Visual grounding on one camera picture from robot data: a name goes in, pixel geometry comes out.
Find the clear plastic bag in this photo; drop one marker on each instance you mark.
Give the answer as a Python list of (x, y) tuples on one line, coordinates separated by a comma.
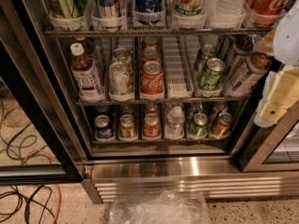
[(167, 207)]

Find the rear red coca-cola can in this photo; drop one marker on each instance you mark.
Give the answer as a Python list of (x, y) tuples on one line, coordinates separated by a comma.
[(150, 42)]

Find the brown can bottom shelf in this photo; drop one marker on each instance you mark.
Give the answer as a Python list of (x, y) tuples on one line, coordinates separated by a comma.
[(127, 126)]

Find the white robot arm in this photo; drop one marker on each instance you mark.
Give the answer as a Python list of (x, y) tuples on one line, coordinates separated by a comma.
[(286, 40)]

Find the rear green soda can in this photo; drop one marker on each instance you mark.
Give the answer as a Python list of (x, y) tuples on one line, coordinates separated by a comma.
[(205, 53)]

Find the red coca-cola can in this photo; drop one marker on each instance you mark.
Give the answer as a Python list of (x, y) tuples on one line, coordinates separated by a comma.
[(150, 42), (151, 55), (152, 78)]

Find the middle red coca-cola can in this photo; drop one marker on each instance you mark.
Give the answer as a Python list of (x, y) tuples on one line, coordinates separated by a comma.
[(151, 55)]

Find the copper can bottom shelf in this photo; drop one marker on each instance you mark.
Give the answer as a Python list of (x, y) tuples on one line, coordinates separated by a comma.
[(222, 124)]

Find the green can bottom shelf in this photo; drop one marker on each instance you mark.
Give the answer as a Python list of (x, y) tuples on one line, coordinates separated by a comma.
[(198, 124)]

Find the wire shelf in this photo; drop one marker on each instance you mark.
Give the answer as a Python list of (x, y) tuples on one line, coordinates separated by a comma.
[(161, 32), (162, 101)]

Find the steel fridge base grille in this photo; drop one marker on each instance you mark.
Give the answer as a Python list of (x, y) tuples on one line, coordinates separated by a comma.
[(214, 178)]

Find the blue red bull can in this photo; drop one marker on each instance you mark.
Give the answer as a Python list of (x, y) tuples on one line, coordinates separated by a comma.
[(109, 8)]

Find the front green soda can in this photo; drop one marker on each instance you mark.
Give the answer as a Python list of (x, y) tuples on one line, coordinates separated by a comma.
[(211, 74)]

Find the upper wire shelf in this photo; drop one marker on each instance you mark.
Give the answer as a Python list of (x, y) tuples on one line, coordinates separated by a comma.
[(161, 32)]

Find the front tea bottle right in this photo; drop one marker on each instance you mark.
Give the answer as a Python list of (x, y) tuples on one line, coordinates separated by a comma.
[(249, 72)]

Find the open glass fridge door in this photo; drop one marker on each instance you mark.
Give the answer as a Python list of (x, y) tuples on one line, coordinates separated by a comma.
[(35, 71)]

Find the rear tea bottle right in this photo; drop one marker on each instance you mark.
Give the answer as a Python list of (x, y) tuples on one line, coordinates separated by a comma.
[(238, 53)]

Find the empty white shelf tray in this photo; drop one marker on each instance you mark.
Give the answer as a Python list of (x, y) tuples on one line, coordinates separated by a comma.
[(176, 71)]

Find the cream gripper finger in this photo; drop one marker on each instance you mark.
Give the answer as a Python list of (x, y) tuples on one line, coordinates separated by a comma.
[(266, 44), (280, 92)]

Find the dark blue can top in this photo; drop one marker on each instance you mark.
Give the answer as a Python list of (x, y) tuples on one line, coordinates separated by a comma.
[(148, 11)]

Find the middle wire shelf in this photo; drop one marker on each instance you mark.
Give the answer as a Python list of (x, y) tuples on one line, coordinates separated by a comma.
[(162, 101)]

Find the green soda can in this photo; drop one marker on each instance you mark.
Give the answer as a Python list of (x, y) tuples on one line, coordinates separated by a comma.
[(205, 53), (211, 74)]

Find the red can bottom shelf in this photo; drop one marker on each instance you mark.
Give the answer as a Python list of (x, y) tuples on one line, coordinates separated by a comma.
[(151, 126)]

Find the front red coca-cola can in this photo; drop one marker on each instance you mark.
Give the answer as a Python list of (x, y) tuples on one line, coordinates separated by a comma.
[(152, 78)]

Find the white 7up can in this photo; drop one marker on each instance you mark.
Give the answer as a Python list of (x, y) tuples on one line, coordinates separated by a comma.
[(123, 55), (120, 79)]

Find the blue pepsi can bottom shelf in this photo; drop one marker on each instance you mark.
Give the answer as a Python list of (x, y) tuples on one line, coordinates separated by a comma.
[(103, 127)]

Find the front iced tea bottle left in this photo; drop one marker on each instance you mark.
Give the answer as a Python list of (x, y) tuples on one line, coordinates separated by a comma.
[(85, 72)]

